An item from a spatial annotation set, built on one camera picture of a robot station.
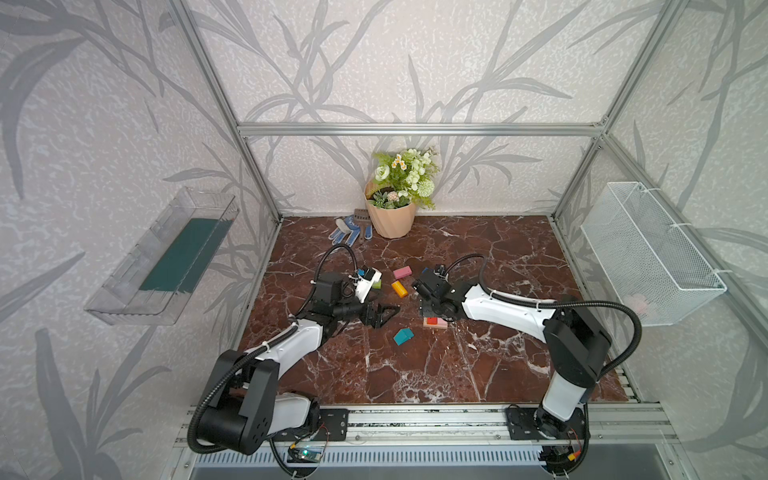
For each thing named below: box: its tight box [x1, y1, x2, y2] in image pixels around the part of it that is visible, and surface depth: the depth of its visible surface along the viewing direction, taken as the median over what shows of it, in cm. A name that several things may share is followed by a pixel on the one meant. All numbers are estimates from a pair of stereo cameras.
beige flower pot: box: [364, 181, 417, 239], surface depth 106 cm
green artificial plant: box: [371, 147, 440, 210], surface depth 98 cm
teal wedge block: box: [393, 327, 415, 346], surface depth 90 cm
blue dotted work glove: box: [328, 214, 373, 248], surface depth 118 cm
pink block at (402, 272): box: [393, 265, 413, 279], surface depth 104 cm
